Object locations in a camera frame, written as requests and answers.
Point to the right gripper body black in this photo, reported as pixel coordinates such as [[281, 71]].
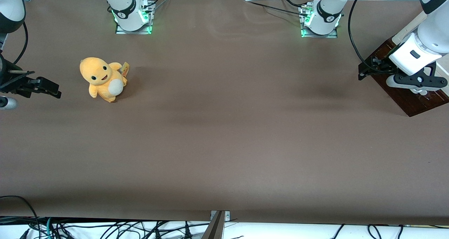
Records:
[[7, 81]]

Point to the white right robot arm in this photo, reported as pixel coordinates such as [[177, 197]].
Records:
[[10, 7]]

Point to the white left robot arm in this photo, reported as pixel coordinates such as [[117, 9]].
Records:
[[436, 35]]

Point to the yellow plush toy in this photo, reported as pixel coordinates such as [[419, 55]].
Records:
[[101, 77]]

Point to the brown table cover sheet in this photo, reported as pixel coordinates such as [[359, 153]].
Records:
[[224, 126]]

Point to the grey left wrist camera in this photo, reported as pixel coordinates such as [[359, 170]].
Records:
[[391, 81]]

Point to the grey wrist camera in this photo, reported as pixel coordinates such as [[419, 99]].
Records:
[[7, 103], [391, 81]]

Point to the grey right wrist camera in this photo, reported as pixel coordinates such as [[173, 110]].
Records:
[[7, 103]]

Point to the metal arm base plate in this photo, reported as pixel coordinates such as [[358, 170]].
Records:
[[121, 31], [329, 35]]

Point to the dark camera mount pole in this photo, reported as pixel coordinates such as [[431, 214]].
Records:
[[215, 228]]

